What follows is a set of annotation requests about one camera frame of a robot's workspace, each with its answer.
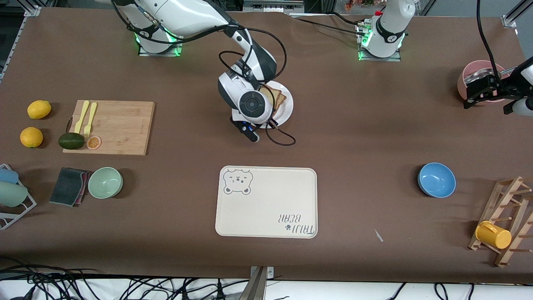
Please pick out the cream bear print tray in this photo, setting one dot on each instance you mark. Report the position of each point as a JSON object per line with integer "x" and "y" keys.
{"x": 266, "y": 208}

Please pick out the grey background box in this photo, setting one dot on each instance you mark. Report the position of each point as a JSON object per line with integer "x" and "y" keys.
{"x": 270, "y": 6}

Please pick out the orange slice toy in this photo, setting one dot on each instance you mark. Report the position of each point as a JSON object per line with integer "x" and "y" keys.
{"x": 93, "y": 142}

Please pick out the yellow mug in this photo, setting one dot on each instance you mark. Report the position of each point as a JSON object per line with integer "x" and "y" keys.
{"x": 493, "y": 235}

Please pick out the yellow plastic knife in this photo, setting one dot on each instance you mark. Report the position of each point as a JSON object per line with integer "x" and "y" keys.
{"x": 81, "y": 118}

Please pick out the wooden peg rack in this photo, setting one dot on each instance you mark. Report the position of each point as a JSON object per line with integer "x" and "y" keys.
{"x": 506, "y": 196}

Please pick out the light green bowl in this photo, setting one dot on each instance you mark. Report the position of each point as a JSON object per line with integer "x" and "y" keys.
{"x": 105, "y": 182}

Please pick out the yellow lemon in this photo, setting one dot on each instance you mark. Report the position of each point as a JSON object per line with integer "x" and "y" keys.
{"x": 31, "y": 137}
{"x": 39, "y": 109}

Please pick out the grey tape scrap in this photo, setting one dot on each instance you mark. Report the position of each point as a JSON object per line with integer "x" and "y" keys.
{"x": 378, "y": 235}

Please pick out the blue bowl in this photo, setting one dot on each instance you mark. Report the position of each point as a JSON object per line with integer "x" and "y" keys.
{"x": 436, "y": 180}

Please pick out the metal table edge bracket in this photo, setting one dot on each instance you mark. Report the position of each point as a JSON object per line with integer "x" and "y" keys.
{"x": 258, "y": 287}

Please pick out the pink bowl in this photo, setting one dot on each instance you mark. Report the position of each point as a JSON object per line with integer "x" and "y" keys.
{"x": 464, "y": 83}

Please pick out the white round plate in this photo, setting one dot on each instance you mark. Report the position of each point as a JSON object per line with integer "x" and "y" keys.
{"x": 285, "y": 114}

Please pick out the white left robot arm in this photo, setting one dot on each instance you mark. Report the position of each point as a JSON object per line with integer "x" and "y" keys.
{"x": 387, "y": 29}

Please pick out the pale green cup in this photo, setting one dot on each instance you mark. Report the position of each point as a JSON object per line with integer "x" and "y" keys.
{"x": 12, "y": 194}

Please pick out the wooden cutting board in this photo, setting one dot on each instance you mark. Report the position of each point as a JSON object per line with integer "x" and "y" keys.
{"x": 125, "y": 125}

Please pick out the metal scoop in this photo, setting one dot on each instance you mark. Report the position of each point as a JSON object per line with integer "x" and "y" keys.
{"x": 481, "y": 74}

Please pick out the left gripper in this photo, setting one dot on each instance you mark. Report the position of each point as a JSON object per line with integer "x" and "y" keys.
{"x": 494, "y": 87}

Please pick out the light blue cup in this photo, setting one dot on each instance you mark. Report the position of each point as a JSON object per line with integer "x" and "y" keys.
{"x": 7, "y": 176}

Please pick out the aluminium frame profile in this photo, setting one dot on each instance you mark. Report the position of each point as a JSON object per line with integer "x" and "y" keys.
{"x": 31, "y": 9}
{"x": 516, "y": 12}

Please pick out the yellow plastic fork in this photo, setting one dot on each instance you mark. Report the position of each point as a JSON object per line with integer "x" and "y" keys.
{"x": 90, "y": 118}

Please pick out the dark grey folded cloth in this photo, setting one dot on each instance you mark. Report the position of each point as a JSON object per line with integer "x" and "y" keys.
{"x": 66, "y": 186}

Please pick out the pink folded cloth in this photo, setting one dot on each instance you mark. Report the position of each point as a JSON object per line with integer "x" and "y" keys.
{"x": 85, "y": 187}

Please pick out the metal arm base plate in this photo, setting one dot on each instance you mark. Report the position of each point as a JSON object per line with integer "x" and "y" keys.
{"x": 393, "y": 58}
{"x": 180, "y": 52}

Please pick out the dark green avocado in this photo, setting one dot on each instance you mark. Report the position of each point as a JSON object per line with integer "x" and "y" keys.
{"x": 70, "y": 141}

